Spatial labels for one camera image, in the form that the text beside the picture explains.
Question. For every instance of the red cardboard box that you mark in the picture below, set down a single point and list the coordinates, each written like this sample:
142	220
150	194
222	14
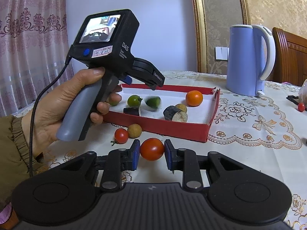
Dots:
168	129

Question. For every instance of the large eggplant piece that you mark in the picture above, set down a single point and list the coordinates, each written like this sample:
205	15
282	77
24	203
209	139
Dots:
174	115

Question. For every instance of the large red tomato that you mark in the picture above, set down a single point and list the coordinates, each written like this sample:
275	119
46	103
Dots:
152	149

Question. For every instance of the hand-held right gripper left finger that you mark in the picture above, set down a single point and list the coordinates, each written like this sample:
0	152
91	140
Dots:
135	155

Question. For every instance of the gold wall trim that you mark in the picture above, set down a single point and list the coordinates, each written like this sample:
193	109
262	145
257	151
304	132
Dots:
243	2
199	28

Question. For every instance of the green tomato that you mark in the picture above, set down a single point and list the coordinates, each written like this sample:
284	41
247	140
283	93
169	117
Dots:
113	103
133	100

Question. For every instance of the green lime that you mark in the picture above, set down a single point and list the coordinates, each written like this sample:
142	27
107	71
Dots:
153	101

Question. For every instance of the small yellow-brown longan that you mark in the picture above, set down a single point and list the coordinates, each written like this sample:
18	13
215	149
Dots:
134	131
181	107

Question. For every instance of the white wall switch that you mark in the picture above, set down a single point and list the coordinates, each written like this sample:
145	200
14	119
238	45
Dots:
221	53

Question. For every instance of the black flat plastic frame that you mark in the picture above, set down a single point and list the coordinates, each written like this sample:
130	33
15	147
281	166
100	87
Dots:
291	97

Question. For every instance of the pink patterned curtain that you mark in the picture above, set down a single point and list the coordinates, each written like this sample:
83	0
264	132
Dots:
31	40

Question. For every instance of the clear plastic bag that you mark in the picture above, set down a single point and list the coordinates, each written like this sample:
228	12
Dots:
303	93

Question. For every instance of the small dark eggplant piece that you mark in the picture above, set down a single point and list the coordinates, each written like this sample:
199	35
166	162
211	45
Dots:
131	111

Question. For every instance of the person's left hand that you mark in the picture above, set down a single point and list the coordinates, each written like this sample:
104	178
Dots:
55	105

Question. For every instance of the small red tomato with stem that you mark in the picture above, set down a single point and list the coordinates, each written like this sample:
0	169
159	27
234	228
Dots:
121	135

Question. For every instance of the orange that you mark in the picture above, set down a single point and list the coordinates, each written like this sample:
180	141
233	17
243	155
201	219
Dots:
194	98

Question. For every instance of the person's left forearm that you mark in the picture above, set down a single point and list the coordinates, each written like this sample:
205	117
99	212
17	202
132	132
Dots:
12	148

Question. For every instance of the blue electric kettle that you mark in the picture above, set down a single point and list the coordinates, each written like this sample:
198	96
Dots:
244	64

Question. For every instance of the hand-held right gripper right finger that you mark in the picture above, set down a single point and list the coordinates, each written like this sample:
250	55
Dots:
169	155

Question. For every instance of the red cherry tomato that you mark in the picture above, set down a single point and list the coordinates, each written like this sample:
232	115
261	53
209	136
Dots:
301	106

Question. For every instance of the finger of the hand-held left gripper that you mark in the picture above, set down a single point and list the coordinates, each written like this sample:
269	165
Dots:
127	79
157	79

